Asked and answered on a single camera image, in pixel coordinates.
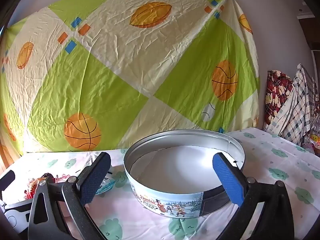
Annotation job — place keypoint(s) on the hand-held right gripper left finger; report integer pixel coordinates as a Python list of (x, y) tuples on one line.
[(96, 177)]

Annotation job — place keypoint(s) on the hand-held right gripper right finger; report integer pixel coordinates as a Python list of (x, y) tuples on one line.
[(228, 180)]

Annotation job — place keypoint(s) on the cotton swab packet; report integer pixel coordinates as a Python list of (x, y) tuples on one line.
[(107, 185)]

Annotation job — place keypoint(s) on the red and silver packet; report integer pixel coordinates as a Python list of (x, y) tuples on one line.
[(33, 186)]

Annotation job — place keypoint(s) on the round cookie tin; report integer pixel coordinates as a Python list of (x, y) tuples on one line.
[(162, 155)]

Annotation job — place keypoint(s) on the cloud print tablecloth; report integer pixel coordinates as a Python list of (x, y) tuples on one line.
[(275, 160)]

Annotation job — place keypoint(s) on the clear plastic bag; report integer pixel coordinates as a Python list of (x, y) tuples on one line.
[(313, 137)]

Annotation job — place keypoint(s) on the plaid cloth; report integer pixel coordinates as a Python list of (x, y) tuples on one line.
[(300, 105)]

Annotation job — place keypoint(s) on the basketball print hanging sheet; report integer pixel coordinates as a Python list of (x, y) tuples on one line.
[(125, 67)]

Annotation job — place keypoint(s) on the dark brown wooden door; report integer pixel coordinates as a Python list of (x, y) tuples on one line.
[(310, 35)]

